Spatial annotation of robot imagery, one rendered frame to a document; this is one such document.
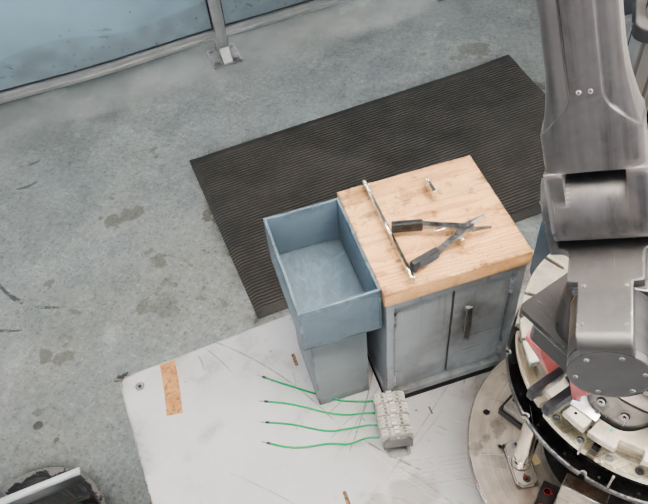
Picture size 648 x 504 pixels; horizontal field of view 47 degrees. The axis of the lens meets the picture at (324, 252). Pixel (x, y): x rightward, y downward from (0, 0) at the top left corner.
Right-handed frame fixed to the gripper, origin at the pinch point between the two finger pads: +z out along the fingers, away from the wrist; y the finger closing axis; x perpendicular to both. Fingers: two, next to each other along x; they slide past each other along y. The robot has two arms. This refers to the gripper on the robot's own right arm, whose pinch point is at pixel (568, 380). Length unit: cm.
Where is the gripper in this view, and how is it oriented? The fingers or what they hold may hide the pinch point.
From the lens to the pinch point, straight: 74.5
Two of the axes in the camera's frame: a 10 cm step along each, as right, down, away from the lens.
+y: 5.7, 6.1, -5.5
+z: 0.6, 6.4, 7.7
